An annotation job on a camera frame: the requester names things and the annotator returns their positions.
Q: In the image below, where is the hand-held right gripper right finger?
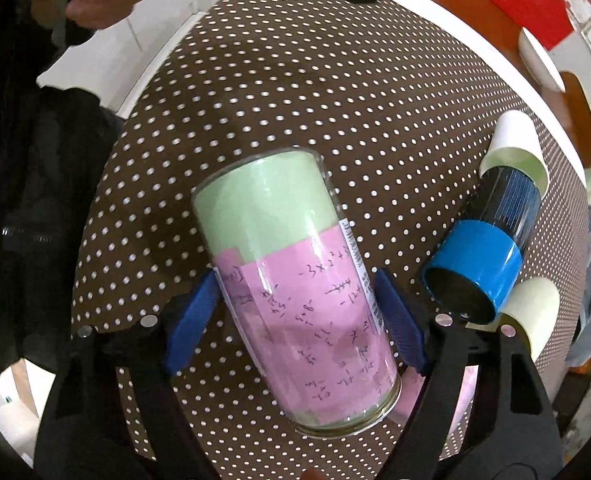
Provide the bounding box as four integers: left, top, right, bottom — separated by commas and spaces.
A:
374, 267, 565, 480

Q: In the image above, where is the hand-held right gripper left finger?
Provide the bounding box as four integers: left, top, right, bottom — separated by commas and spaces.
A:
34, 269, 222, 480

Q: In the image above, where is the clear cup with green pink paper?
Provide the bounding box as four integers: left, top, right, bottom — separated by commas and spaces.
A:
191, 147, 403, 438

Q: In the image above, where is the blue and black cup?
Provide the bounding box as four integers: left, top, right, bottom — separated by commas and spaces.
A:
422, 162, 543, 325

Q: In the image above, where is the brown polka dot tablecloth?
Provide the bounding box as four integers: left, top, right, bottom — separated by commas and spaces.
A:
70, 0, 591, 465

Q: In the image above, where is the black jacket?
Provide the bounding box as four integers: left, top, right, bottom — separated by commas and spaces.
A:
0, 0, 122, 396

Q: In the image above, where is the white bowl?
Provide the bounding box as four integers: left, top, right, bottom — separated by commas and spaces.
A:
519, 27, 567, 94

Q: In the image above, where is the brown wooden chair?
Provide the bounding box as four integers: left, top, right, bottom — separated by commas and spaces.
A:
434, 0, 591, 167

